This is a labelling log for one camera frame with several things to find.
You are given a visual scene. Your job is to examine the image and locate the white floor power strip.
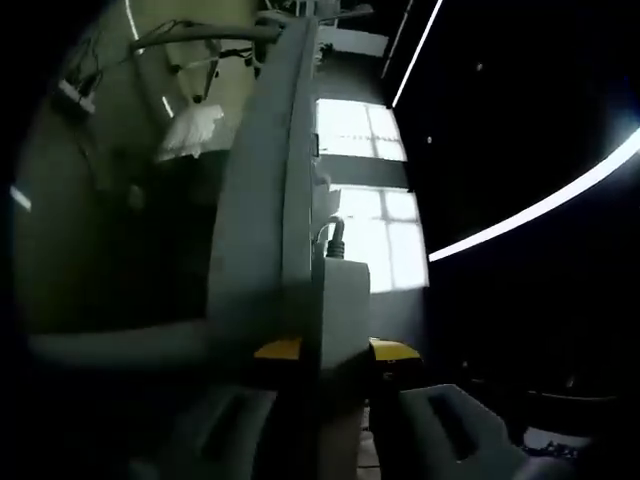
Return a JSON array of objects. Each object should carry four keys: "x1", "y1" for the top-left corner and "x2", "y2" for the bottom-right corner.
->
[{"x1": 55, "y1": 78, "x2": 97, "y2": 115}]

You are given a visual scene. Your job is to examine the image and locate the power strip cable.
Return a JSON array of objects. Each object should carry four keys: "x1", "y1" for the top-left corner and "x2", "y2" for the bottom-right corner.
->
[{"x1": 313, "y1": 216, "x2": 347, "y2": 262}]

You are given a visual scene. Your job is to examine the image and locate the white plastic bag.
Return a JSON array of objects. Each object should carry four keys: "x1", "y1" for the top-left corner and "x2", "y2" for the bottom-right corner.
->
[{"x1": 156, "y1": 103, "x2": 226, "y2": 163}]

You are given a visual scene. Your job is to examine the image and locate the grey table leg tube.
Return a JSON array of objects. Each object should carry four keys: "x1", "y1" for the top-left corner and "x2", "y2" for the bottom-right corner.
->
[{"x1": 130, "y1": 23, "x2": 282, "y2": 57}]

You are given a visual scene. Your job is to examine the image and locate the black cable bundle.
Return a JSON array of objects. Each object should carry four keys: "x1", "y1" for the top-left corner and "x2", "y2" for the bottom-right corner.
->
[{"x1": 214, "y1": 45, "x2": 257, "y2": 69}]

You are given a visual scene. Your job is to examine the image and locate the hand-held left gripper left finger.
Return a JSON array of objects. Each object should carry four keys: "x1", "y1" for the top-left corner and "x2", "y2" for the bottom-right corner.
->
[{"x1": 162, "y1": 337, "x2": 307, "y2": 480}]

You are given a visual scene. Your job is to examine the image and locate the long ceiling light strip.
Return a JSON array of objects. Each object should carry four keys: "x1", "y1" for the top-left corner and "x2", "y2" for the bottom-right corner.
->
[
  {"x1": 391, "y1": 0, "x2": 445, "y2": 109},
  {"x1": 428, "y1": 127, "x2": 640, "y2": 263}
]

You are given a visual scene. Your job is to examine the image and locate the wide office window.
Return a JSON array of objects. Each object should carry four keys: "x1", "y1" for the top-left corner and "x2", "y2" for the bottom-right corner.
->
[{"x1": 327, "y1": 183, "x2": 431, "y2": 295}]

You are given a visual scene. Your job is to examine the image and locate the narrow office window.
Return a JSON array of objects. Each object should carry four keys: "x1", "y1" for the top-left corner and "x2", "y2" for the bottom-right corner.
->
[{"x1": 315, "y1": 98, "x2": 408, "y2": 163}]

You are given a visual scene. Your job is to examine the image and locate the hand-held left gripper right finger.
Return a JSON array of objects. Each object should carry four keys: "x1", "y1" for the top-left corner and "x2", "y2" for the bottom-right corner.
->
[{"x1": 367, "y1": 337, "x2": 532, "y2": 480}]

